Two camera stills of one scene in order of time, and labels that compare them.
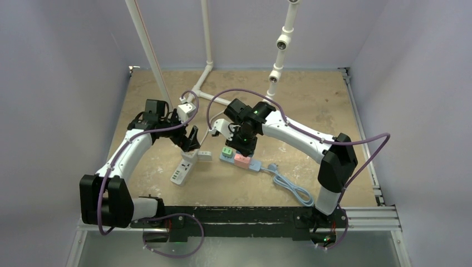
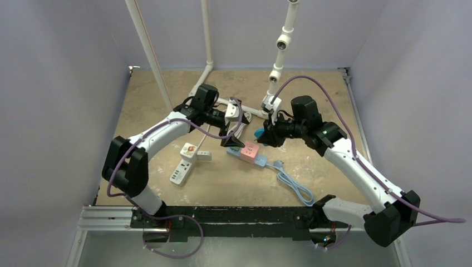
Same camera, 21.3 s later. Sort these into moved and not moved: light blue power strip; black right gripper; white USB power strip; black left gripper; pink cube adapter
Moved: light blue power strip; pink cube adapter; black left gripper; black right gripper
Not moved: white USB power strip
